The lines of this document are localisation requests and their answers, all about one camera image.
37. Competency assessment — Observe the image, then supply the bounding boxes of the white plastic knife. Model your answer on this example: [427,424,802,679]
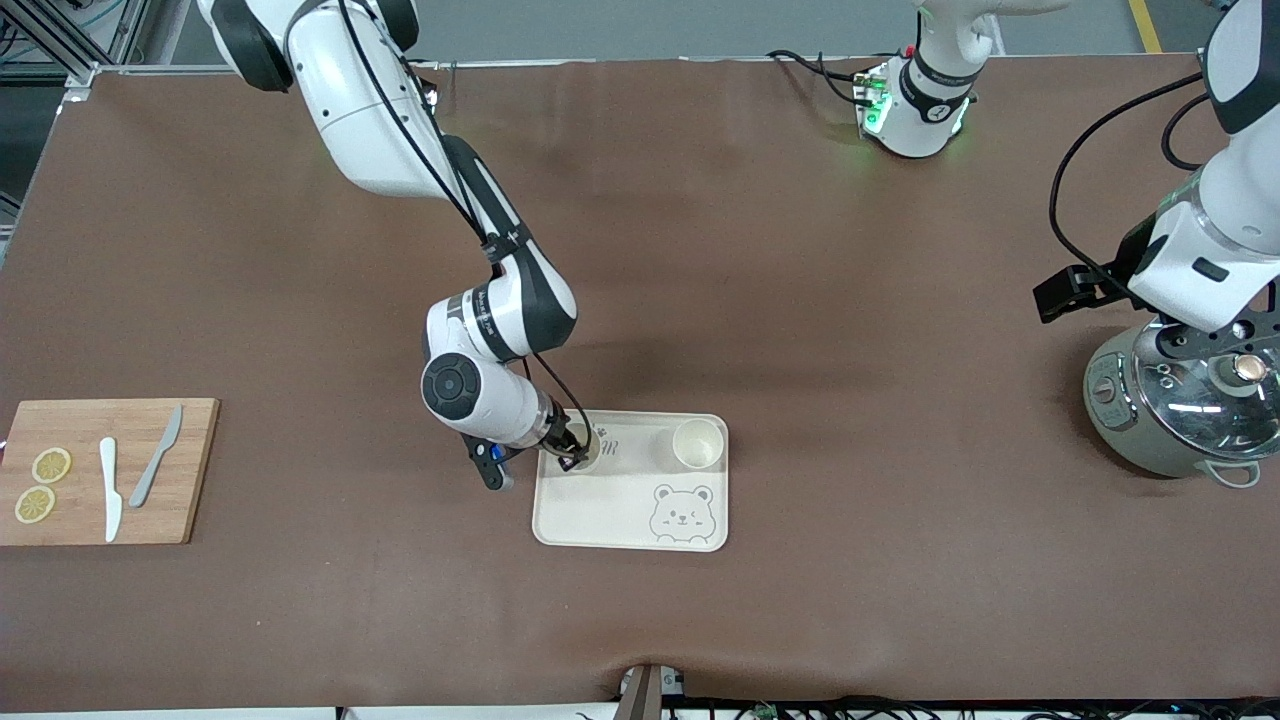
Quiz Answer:
[98,437,124,544]

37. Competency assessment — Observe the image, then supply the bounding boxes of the left arm looped cable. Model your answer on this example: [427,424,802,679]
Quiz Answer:
[1160,92,1216,173]

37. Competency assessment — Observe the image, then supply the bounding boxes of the table edge bracket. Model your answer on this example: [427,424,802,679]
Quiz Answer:
[618,663,688,720]

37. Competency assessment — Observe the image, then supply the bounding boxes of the wooden cutting board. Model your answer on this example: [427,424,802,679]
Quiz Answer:
[0,398,221,547]

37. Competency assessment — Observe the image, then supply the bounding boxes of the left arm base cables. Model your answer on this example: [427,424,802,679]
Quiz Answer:
[766,48,873,107]

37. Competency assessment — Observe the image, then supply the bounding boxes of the glass pot lid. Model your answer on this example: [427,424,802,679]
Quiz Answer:
[1133,340,1280,461]

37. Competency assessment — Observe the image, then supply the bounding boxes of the cream bear print tray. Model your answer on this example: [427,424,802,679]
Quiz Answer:
[531,409,730,553]

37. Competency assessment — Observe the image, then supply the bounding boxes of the grey plastic knife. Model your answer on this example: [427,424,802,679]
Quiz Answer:
[128,404,185,509]

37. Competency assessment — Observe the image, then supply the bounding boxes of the white IKEA cup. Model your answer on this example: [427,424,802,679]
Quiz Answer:
[560,422,604,473]
[672,419,726,472]

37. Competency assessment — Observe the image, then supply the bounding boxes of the brown table cover sheet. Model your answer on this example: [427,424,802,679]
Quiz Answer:
[0,58,1280,713]

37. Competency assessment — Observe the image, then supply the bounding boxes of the grey-green electric pot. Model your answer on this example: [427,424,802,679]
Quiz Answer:
[1083,325,1280,489]

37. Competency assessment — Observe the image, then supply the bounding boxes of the aluminium frame profile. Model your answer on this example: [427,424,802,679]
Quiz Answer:
[0,0,151,89]

